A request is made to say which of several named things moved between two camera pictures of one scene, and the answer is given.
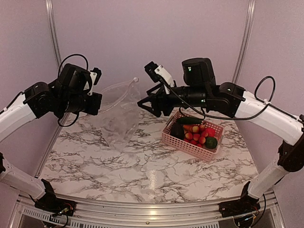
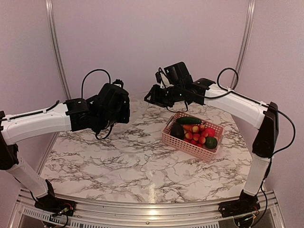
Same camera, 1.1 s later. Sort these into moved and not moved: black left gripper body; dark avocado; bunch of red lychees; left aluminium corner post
Moved: black left gripper body
Not moved: dark avocado; bunch of red lychees; left aluminium corner post
